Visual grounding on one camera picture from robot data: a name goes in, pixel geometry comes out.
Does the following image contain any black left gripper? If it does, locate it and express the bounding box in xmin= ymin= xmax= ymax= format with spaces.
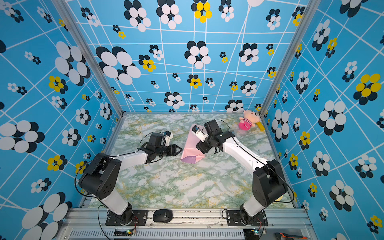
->
xmin=155 ymin=144 xmax=183 ymax=158

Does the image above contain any purple wrapping paper sheet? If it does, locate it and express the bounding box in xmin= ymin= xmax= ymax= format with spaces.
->
xmin=181 ymin=125 xmax=207 ymax=164

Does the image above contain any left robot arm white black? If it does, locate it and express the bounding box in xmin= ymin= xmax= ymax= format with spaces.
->
xmin=79 ymin=131 xmax=183 ymax=226

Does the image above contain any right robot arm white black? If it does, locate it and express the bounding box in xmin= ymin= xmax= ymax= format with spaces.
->
xmin=192 ymin=120 xmax=290 ymax=226

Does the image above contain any pink plush pig toy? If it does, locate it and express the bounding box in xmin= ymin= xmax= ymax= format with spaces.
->
xmin=239 ymin=110 xmax=261 ymax=131

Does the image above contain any black computer mouse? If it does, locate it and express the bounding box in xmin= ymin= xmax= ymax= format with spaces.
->
xmin=153 ymin=209 xmax=173 ymax=223

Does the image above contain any green circuit board left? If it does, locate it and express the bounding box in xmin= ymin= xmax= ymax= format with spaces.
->
xmin=114 ymin=230 xmax=137 ymax=237

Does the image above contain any green circuit board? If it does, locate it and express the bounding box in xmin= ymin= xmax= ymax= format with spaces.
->
xmin=114 ymin=230 xmax=137 ymax=237
xmin=243 ymin=229 xmax=264 ymax=240

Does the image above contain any green circuit board right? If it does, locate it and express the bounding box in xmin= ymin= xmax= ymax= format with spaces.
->
xmin=243 ymin=229 xmax=264 ymax=240

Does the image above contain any orange black tool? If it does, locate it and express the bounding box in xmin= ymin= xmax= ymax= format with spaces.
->
xmin=275 ymin=233 xmax=308 ymax=240

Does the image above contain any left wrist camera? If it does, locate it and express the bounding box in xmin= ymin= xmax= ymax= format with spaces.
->
xmin=163 ymin=131 xmax=174 ymax=147

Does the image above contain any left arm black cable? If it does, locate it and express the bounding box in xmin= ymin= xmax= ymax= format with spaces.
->
xmin=73 ymin=131 xmax=166 ymax=240

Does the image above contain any aluminium front rail base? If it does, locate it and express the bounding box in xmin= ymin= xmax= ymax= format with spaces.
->
xmin=57 ymin=208 xmax=318 ymax=240

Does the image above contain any aluminium frame post right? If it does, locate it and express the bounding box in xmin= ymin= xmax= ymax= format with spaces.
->
xmin=260 ymin=0 xmax=321 ymax=116

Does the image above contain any aluminium frame post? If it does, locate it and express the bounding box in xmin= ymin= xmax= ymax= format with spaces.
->
xmin=260 ymin=0 xmax=321 ymax=116
xmin=52 ymin=1 xmax=124 ymax=118

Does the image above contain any aluminium frame post left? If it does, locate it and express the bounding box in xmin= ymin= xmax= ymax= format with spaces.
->
xmin=52 ymin=1 xmax=124 ymax=118

